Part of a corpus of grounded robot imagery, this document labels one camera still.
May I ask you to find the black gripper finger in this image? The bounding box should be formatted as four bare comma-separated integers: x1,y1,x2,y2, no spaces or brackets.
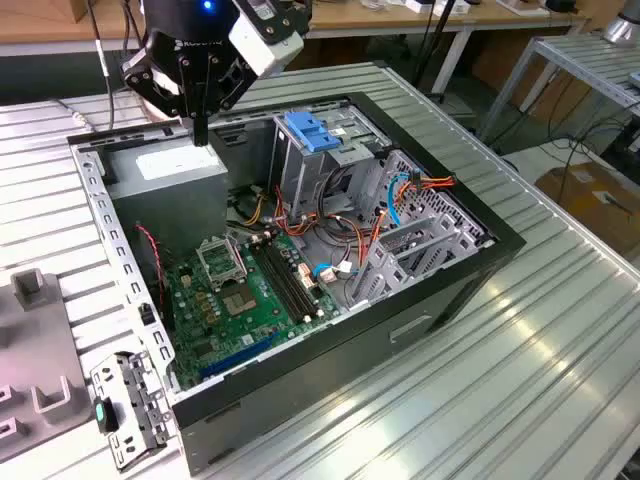
199,52,257,149
119,49,202,149

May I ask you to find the orange power wire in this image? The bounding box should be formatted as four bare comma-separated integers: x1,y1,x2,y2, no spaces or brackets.
357,169,458,281

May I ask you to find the disk bay metal cage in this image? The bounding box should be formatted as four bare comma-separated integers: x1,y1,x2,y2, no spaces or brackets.
344,149,496,309

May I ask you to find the small brown box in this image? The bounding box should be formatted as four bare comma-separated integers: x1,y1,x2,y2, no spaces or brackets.
68,0,96,24

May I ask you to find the blue plastic drive latch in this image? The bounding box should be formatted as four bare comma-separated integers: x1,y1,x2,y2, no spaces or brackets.
283,112,342,155

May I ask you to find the metal optical drive cage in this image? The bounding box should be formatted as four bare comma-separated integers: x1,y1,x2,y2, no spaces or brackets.
269,104,394,221

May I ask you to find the grey power supply unit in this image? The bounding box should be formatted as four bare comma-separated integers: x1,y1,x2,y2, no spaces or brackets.
102,135,230,261

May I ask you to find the metal socket cover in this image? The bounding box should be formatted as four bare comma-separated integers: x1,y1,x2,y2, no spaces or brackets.
196,235,250,291

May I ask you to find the black RAM slot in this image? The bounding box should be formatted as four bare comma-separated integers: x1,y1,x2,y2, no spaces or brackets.
262,232,325,317
248,235,312,324

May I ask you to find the black case fan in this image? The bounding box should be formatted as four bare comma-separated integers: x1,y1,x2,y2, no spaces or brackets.
133,223,177,332

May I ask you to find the black tripod stand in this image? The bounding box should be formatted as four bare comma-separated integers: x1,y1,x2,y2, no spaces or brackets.
410,0,459,101

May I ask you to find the green motherboard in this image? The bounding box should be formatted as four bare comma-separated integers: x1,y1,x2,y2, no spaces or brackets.
162,232,346,391

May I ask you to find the blue expansion slot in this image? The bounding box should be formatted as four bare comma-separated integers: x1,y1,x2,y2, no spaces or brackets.
199,332,281,380

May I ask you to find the wooden desk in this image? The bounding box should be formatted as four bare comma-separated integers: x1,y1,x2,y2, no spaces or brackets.
0,0,594,96

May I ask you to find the grey parts rack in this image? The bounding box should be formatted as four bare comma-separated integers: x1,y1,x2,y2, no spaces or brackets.
0,267,94,464

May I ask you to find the black open PC case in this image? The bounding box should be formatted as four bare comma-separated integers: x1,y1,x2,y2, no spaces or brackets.
66,91,528,477

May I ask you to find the black clip with blue mark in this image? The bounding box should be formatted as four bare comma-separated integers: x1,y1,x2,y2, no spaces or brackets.
92,396,120,434

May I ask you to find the metal slat side table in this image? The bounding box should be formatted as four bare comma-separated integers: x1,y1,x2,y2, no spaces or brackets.
477,34,640,146

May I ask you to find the large cardboard box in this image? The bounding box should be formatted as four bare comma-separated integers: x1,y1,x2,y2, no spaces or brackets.
534,162,640,256

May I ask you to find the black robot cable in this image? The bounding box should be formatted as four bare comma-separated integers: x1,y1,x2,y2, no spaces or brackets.
84,0,151,132

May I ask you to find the yellow black wire bundle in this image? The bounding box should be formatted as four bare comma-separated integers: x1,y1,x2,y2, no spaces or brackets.
227,183,275,230

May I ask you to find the orange red wire bundle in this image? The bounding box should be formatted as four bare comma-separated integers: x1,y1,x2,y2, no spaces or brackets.
273,184,369,264

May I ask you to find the red black fan wire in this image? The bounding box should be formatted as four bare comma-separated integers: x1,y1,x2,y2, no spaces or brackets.
134,223,166,304

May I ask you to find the blue wire with black plug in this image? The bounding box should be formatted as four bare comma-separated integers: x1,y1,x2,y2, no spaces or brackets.
385,168,422,230

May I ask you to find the metal slot bracket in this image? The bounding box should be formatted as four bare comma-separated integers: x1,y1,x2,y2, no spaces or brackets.
88,349,176,474

